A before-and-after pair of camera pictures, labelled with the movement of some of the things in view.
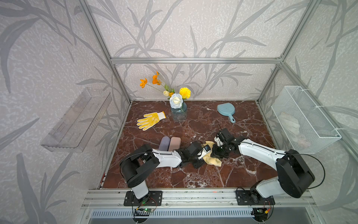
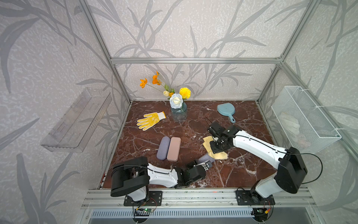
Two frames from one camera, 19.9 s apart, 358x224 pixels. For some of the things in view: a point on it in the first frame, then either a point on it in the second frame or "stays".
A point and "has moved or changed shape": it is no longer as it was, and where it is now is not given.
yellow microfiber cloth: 208,158 has moved or changed shape
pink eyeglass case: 174,143 stays
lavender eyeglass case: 164,143 stays
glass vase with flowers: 178,106 stays
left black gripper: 200,164 → 193,165
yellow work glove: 150,120 stays
